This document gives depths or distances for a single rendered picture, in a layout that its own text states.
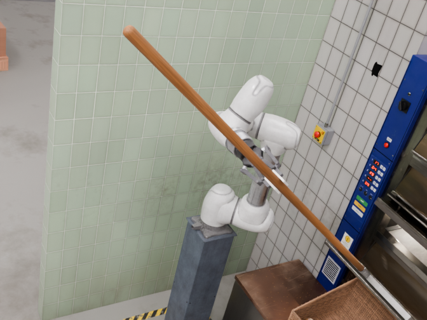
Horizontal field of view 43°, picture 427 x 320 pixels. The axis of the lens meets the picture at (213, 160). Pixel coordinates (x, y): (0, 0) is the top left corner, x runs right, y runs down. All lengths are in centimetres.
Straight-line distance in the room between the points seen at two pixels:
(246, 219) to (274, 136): 59
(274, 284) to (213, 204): 83
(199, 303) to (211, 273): 24
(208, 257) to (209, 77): 101
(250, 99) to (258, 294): 171
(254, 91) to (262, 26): 120
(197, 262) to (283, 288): 66
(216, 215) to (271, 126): 68
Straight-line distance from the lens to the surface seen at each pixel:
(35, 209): 461
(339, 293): 334
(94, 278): 364
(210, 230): 299
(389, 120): 301
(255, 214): 284
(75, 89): 275
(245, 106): 193
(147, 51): 127
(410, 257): 312
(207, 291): 331
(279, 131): 248
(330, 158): 339
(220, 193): 287
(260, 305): 331
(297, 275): 360
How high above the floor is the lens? 289
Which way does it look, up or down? 31 degrees down
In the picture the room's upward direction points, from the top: 14 degrees clockwise
